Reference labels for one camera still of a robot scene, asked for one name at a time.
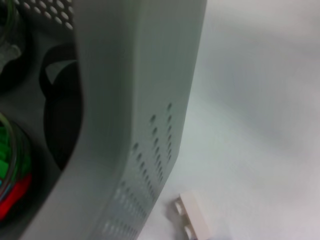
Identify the glass teacup black sleeve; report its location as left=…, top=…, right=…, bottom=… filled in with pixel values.
left=0, top=0, right=34, bottom=94
left=0, top=112, right=34, bottom=224
left=38, top=44, right=85, bottom=173

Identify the white toy brick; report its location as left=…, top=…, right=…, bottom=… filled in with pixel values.
left=172, top=190, right=214, bottom=240

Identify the green toy brick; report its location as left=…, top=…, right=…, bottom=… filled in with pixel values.
left=0, top=124, right=14, bottom=181

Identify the large red toy brick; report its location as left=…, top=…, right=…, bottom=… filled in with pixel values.
left=0, top=173, right=33, bottom=222

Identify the grey-green perforated storage bin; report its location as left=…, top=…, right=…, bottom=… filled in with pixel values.
left=0, top=0, right=208, bottom=240

